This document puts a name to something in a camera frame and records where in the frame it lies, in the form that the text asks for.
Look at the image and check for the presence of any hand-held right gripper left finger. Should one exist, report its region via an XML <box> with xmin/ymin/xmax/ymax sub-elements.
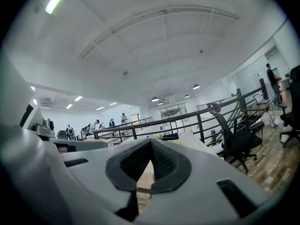
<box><xmin>61</xmin><ymin>139</ymin><xmax>153</xmax><ymax>225</ymax></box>

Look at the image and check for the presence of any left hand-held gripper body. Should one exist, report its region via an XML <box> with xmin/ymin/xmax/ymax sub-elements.
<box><xmin>0</xmin><ymin>52</ymin><xmax>58</xmax><ymax>142</ymax></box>

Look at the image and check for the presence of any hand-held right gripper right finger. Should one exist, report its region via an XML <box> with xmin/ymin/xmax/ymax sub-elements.
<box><xmin>138</xmin><ymin>139</ymin><xmax>270</xmax><ymax>225</ymax></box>

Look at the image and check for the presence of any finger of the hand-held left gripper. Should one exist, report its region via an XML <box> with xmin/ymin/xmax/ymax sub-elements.
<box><xmin>50</xmin><ymin>137</ymin><xmax>109</xmax><ymax>153</ymax></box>

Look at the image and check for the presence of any black placemat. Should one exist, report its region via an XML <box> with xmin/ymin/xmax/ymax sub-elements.
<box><xmin>161</xmin><ymin>133</ymin><xmax>180</xmax><ymax>141</ymax></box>

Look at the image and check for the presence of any black mesh office chair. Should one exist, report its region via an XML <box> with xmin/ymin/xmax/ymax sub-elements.
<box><xmin>207</xmin><ymin>103</ymin><xmax>265</xmax><ymax>173</ymax></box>

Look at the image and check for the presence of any distant black metal railing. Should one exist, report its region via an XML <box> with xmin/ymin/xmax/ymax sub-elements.
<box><xmin>114</xmin><ymin>116</ymin><xmax>153</xmax><ymax>136</ymax></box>

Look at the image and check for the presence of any open laptop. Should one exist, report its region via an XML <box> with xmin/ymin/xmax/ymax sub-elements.
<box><xmin>253</xmin><ymin>93</ymin><xmax>270</xmax><ymax>106</ymax></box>

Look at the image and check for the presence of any long ceiling light strip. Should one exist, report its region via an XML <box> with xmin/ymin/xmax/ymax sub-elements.
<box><xmin>45</xmin><ymin>0</ymin><xmax>69</xmax><ymax>15</ymax></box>

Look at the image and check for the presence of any grey fisheye camera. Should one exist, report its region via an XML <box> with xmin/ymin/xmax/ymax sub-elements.
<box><xmin>35</xmin><ymin>118</ymin><xmax>56</xmax><ymax>137</ymax></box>

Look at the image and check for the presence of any wooden desk with wire legs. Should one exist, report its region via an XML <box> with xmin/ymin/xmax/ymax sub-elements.
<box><xmin>243</xmin><ymin>101</ymin><xmax>278</xmax><ymax>128</ymax></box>

